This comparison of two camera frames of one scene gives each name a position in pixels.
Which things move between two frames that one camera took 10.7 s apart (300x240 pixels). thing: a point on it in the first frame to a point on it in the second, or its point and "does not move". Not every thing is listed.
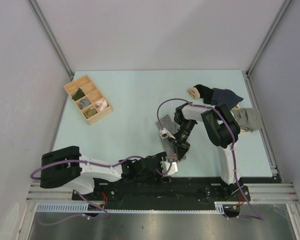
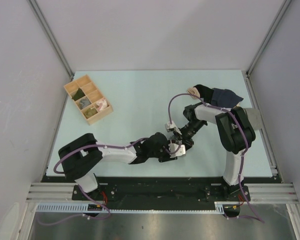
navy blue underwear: x=225 y=96 does not move
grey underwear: x=249 y=119 does not move
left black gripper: x=160 y=157 to x=168 y=157
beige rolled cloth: x=193 y=92 does not move
